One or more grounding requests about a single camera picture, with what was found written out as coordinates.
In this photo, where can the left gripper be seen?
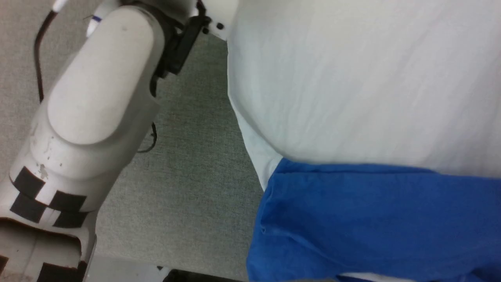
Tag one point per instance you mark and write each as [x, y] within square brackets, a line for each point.
[219, 15]

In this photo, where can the blue and white shirt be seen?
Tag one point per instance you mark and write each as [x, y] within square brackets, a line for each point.
[352, 78]

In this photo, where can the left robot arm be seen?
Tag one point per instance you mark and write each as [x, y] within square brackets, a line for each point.
[94, 98]

